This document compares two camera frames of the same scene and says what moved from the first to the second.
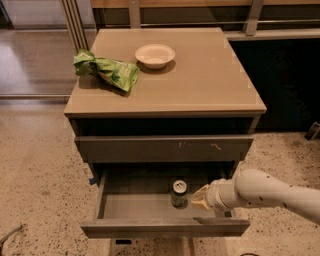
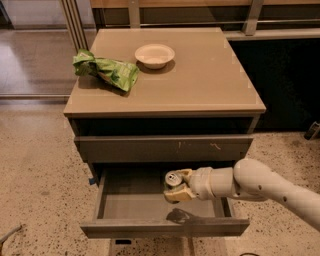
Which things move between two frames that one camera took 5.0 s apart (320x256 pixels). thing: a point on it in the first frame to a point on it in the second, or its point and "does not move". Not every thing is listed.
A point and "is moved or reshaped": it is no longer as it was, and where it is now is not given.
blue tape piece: [91, 181] does not move
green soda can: [179, 194] is moved or reshaped
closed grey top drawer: [168, 148] does not move
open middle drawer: [138, 204] does not move
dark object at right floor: [313, 132] does not move
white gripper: [213, 197] to [201, 183]
